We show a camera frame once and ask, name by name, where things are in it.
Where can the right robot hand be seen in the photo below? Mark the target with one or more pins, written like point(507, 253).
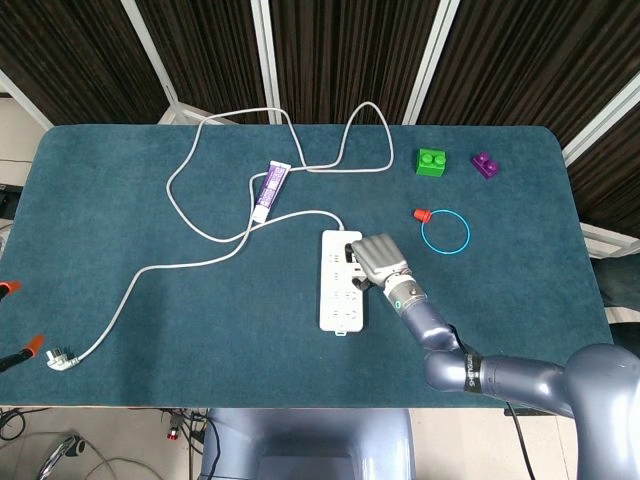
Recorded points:
point(382, 257)

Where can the white power strip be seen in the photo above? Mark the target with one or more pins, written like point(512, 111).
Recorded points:
point(335, 310)

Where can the small red plastic cap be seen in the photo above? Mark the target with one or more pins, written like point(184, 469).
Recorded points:
point(421, 215)

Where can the green toy building block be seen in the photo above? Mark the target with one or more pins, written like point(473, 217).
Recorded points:
point(430, 165)

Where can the purple and white toothpaste tube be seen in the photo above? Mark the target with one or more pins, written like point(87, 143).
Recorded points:
point(270, 190)

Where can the purple toy building block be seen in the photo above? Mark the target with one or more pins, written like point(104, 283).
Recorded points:
point(486, 166)

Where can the teal fabric table mat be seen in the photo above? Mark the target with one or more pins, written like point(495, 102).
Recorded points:
point(200, 325)

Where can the blue-grey robot torso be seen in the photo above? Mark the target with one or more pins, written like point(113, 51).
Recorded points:
point(300, 440)

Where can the dark slatted screen panel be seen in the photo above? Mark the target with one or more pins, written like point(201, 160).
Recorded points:
point(210, 50)
point(350, 45)
point(525, 60)
point(615, 185)
point(75, 55)

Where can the white screen foot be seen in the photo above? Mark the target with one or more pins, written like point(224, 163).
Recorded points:
point(610, 240)

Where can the dark seat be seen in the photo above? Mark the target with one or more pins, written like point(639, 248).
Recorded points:
point(622, 280)

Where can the orange-tipped black clamp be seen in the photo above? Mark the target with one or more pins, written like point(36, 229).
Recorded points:
point(32, 346)
point(10, 287)

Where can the chrome metal fitting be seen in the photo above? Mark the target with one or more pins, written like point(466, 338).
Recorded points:
point(62, 450)

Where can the black box device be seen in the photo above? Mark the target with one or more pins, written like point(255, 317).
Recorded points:
point(7, 200)

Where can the white screen frame post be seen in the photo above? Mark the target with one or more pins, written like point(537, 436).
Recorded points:
point(25, 97)
point(267, 60)
point(600, 125)
point(430, 55)
point(150, 50)

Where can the white power plug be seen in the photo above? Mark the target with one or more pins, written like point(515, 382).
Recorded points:
point(57, 359)

